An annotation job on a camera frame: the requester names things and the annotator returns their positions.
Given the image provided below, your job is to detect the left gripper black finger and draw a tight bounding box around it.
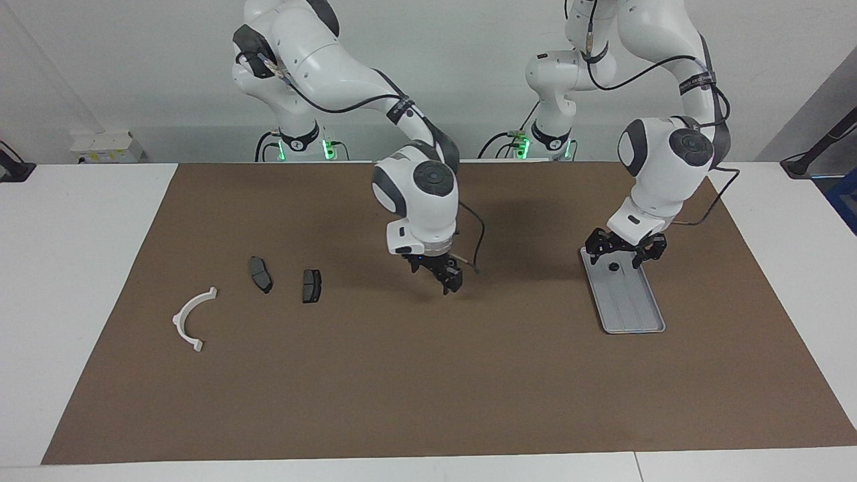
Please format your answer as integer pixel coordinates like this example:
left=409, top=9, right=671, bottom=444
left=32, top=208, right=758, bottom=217
left=585, top=228, right=613, bottom=264
left=633, top=234, right=668, bottom=270

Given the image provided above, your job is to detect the silver metal tray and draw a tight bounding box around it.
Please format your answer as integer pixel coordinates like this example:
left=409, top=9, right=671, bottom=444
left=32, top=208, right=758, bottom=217
left=580, top=246, right=666, bottom=335

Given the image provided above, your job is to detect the brown table mat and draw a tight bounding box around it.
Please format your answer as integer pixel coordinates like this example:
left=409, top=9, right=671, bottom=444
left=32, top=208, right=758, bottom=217
left=42, top=161, right=857, bottom=465

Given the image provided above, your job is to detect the black stand foot with pole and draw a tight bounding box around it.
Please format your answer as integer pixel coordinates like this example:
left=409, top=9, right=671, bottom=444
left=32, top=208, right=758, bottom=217
left=781, top=107, right=857, bottom=179

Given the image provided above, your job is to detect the dark grey curved brake pad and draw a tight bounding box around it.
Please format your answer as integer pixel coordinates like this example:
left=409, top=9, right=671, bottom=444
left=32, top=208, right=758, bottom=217
left=248, top=256, right=273, bottom=295

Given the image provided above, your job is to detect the blue crate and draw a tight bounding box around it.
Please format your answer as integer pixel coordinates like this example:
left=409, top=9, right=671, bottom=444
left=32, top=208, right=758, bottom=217
left=825, top=167, right=857, bottom=235

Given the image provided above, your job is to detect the white cardboard box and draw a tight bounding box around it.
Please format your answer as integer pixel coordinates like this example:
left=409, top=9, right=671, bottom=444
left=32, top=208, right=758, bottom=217
left=70, top=131, right=145, bottom=163

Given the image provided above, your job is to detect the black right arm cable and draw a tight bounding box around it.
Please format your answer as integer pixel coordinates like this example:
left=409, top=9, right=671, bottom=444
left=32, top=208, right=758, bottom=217
left=254, top=54, right=486, bottom=275

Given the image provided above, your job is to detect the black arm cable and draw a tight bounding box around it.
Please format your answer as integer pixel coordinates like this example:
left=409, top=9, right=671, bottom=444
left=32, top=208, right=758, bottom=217
left=254, top=54, right=486, bottom=275
left=582, top=0, right=741, bottom=226

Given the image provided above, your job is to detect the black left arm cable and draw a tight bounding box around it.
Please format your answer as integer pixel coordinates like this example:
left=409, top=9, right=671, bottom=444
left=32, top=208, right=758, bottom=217
left=582, top=0, right=741, bottom=226

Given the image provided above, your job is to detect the black base power cable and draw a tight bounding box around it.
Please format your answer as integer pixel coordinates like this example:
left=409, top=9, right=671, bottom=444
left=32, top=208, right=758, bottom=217
left=477, top=100, right=540, bottom=159

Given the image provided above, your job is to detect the white curved plastic bracket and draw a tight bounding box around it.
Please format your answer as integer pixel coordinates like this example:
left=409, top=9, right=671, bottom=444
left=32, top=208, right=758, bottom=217
left=172, top=287, right=218, bottom=352

